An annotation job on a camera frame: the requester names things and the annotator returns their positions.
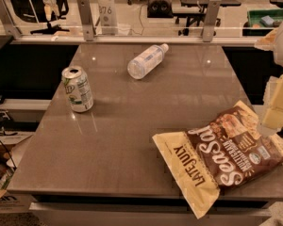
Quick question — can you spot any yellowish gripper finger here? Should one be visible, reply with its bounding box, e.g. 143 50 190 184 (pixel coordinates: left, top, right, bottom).
258 74 283 137

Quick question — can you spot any brown Late July chip bag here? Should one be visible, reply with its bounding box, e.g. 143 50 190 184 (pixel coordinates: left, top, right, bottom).
153 101 283 218

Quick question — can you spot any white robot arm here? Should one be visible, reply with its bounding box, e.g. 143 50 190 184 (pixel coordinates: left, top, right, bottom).
255 22 283 137

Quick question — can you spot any clear plastic water bottle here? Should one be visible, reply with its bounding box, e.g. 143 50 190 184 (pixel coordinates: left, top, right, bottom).
127 43 169 79

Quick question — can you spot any green plastic bin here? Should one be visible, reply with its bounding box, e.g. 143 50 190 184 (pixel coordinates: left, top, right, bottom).
242 8 283 36

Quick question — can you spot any black desk background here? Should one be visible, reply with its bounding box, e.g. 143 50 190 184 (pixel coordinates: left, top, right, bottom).
175 0 241 36

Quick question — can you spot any green white soda can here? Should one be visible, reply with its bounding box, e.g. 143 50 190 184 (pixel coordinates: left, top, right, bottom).
61 66 93 113

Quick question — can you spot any cardboard box lower left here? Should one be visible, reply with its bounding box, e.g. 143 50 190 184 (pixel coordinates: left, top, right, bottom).
0 190 34 214

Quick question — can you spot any right metal bracket post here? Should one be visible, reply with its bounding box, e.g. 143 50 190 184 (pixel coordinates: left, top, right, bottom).
202 0 221 42

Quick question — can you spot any metal bracket post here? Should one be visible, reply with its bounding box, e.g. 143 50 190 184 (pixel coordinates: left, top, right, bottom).
202 0 221 42
77 0 94 41
0 0 22 39

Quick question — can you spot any white numbered post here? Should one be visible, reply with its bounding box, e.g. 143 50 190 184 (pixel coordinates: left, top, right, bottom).
97 0 118 35

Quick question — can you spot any middle metal bracket post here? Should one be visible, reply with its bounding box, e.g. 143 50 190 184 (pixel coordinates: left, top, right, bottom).
77 0 94 41

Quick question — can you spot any glass barrier rail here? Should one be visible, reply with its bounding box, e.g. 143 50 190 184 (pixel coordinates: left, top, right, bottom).
8 25 265 46

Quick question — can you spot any left metal bracket post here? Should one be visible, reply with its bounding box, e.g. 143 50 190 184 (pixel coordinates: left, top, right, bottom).
0 0 22 39

